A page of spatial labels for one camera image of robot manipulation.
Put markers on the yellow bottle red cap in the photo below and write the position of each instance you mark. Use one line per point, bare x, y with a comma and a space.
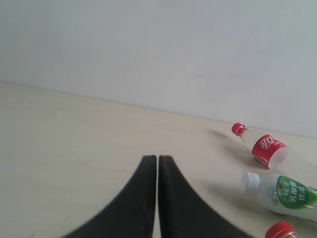
281, 229

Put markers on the clear bottle red label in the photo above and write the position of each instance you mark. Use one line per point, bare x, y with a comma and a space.
271, 152

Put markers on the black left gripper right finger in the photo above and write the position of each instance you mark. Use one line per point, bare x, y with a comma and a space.
182, 212

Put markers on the white bottle green label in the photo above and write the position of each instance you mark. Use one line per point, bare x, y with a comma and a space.
281, 195

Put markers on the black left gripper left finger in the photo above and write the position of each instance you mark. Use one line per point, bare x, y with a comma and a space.
131, 214

